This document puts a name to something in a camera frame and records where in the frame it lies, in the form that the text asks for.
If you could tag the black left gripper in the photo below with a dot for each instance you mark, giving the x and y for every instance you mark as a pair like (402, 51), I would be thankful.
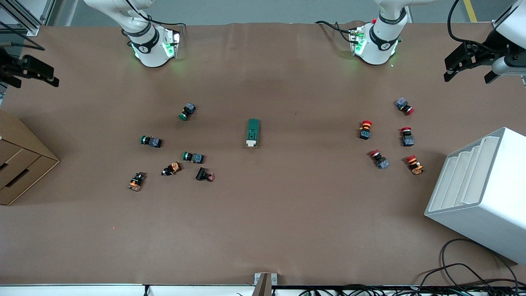
(484, 56)

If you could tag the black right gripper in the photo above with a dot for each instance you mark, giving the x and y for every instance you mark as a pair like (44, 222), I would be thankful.
(12, 68)

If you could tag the green terminal block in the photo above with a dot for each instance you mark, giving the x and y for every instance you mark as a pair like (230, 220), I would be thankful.
(252, 131)

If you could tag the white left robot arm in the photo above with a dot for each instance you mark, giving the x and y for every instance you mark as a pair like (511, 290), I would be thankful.
(382, 41)

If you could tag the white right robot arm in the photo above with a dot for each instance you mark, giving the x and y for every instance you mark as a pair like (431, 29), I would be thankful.
(150, 49)

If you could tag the red pushbutton with blue block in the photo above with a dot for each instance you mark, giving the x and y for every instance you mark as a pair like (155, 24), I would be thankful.
(402, 103)
(407, 140)
(382, 163)

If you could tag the brown cardboard box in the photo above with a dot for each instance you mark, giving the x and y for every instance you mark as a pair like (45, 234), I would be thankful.
(20, 164)

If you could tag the red button with orange block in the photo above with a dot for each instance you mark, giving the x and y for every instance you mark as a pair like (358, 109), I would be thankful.
(416, 167)

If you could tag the red emergency stop button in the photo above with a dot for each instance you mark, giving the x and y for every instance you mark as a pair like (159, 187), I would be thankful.
(365, 132)

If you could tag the white stepped storage rack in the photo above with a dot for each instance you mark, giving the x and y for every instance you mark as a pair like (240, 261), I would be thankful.
(485, 213)

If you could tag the brown paper table cover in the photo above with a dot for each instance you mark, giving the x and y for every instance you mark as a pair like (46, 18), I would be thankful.
(287, 213)

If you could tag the aluminium frame post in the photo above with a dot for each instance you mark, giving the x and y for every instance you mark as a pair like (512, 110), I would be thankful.
(499, 25)
(28, 26)

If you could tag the green pushbutton switch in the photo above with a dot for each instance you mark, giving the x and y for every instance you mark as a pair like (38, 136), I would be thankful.
(196, 158)
(154, 142)
(188, 110)

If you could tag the black and orange switch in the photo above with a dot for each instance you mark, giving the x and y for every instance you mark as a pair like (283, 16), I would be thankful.
(172, 168)
(135, 183)

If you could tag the black switch with pink block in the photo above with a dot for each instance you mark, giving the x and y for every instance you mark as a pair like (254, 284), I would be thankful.
(202, 174)

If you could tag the white table edge rail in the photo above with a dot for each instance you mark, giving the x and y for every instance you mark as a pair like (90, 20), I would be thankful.
(82, 291)

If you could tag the grey metal bracket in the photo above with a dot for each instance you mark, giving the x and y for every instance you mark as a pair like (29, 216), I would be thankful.
(265, 283)

